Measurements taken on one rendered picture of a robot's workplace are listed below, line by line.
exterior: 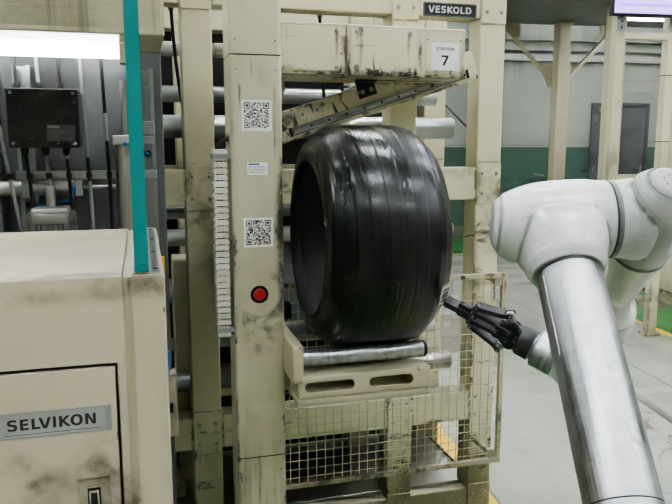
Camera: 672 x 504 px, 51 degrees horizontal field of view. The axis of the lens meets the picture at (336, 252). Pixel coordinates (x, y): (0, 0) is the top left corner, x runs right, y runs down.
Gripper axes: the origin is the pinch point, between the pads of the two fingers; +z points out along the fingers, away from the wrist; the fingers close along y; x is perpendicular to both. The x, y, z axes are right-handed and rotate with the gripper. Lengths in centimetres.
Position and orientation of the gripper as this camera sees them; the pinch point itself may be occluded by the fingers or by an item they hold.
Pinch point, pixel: (458, 307)
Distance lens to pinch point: 177.6
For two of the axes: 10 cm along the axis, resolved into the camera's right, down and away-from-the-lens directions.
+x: 5.6, -4.5, 7.0
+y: -1.3, 7.8, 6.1
